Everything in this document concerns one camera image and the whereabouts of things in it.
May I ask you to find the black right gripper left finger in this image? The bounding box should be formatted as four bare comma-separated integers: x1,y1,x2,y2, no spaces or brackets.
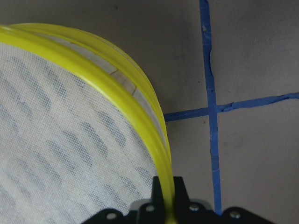
151,176,165,211

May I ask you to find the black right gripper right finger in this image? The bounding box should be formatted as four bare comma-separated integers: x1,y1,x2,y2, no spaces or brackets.
173,176,190,212

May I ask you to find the yellow steamer layer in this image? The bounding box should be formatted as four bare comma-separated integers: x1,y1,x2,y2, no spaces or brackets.
0,23,175,224

